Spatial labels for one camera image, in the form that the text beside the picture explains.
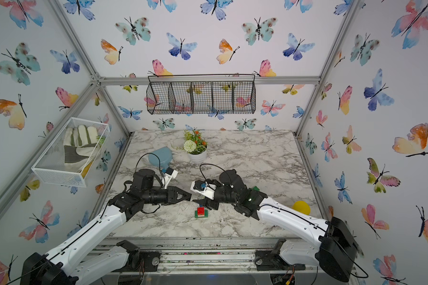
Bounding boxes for grey white work glove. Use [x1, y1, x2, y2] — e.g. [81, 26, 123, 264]
[63, 125, 102, 173]

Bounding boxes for red lego brick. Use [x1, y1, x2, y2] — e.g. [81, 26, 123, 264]
[195, 207, 206, 217]

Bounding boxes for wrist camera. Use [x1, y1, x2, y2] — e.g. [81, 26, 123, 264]
[162, 167, 178, 190]
[190, 180, 216, 200]

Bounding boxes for white plant pot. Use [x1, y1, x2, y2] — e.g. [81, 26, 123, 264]
[188, 150, 208, 164]

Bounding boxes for white wire basket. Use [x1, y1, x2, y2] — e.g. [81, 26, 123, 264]
[32, 117, 110, 188]

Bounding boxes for artificial green plant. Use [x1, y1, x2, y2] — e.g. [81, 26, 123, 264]
[183, 130, 208, 155]

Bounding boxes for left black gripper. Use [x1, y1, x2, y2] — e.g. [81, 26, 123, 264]
[142, 186, 190, 205]

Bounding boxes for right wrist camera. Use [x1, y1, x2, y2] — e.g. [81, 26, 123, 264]
[190, 180, 216, 200]

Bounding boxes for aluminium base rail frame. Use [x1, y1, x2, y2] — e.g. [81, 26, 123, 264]
[87, 237, 333, 276]

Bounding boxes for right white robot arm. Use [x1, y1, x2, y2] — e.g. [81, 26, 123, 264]
[191, 169, 360, 283]

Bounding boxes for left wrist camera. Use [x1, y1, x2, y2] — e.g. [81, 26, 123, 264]
[162, 167, 178, 190]

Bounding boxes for black wire wall basket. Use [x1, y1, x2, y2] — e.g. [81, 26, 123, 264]
[145, 74, 256, 116]

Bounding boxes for green lego base brick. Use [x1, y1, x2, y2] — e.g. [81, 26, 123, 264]
[195, 209, 209, 219]

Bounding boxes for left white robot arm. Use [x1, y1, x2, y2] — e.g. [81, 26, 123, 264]
[19, 169, 191, 285]

